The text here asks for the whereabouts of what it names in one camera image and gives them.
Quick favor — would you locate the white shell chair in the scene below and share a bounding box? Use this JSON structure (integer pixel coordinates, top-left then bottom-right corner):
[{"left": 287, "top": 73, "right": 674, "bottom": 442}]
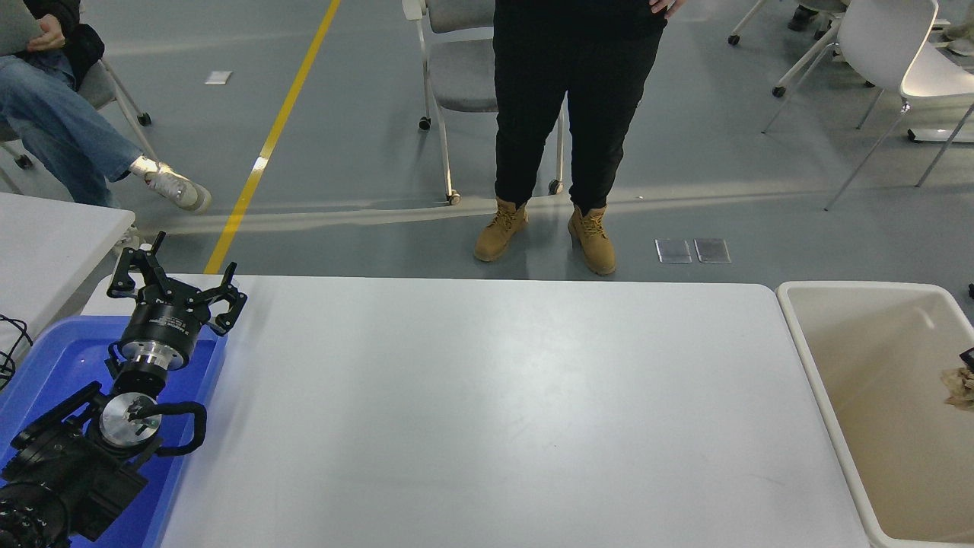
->
[{"left": 761, "top": 0, "right": 974, "bottom": 210}]

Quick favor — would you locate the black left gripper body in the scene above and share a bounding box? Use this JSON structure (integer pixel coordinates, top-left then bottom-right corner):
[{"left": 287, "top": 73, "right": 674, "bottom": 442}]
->
[{"left": 120, "top": 295, "right": 206, "bottom": 355}]

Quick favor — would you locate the seated person's hand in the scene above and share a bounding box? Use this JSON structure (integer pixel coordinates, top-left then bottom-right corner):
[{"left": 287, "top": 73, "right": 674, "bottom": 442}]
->
[{"left": 27, "top": 14, "right": 68, "bottom": 53}]

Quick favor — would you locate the grey padded white-framed chair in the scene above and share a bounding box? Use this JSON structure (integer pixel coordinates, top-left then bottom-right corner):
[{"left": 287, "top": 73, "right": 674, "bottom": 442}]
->
[{"left": 402, "top": 0, "right": 565, "bottom": 206}]

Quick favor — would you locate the white-legged castor chair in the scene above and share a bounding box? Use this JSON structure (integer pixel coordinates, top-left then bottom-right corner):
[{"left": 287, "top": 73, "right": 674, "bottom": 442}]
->
[{"left": 727, "top": 0, "right": 845, "bottom": 98}]

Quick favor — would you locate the tan paper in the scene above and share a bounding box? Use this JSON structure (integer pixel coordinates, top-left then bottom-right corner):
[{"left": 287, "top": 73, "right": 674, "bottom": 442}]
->
[{"left": 941, "top": 367, "right": 974, "bottom": 412}]

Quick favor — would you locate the black cable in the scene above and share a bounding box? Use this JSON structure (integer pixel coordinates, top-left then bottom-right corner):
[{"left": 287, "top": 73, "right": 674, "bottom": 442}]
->
[{"left": 0, "top": 314, "right": 33, "bottom": 390}]

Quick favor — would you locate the seated person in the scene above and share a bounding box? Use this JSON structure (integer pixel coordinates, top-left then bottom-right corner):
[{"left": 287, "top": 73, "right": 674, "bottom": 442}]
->
[{"left": 0, "top": 0, "right": 212, "bottom": 252}]

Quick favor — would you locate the standing person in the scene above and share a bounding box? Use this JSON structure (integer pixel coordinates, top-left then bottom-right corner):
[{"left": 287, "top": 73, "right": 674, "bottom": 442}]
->
[{"left": 473, "top": 0, "right": 688, "bottom": 276}]

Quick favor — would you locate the grey tablet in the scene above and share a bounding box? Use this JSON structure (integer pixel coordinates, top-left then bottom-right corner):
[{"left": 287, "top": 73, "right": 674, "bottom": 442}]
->
[{"left": 0, "top": 0, "right": 43, "bottom": 56}]

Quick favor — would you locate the blue plastic tray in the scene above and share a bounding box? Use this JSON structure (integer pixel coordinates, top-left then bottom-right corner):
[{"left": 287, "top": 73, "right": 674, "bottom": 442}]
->
[{"left": 0, "top": 316, "right": 229, "bottom": 548}]

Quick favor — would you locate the grey wheeled chair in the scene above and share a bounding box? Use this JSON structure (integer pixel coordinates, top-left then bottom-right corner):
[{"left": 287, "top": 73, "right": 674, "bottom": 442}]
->
[{"left": 0, "top": 57, "right": 157, "bottom": 195}]

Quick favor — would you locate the large pale plastic bin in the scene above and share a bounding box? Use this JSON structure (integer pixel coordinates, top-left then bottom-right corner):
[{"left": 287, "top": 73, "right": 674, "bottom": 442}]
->
[{"left": 775, "top": 280, "right": 974, "bottom": 548}]

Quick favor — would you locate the white side table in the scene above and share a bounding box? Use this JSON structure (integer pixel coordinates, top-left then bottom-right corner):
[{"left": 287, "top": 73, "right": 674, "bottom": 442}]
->
[{"left": 0, "top": 192, "right": 135, "bottom": 358}]

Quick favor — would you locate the white furniture foot bar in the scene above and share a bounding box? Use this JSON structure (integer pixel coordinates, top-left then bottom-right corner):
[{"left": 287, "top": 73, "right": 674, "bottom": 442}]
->
[{"left": 906, "top": 127, "right": 974, "bottom": 144}]

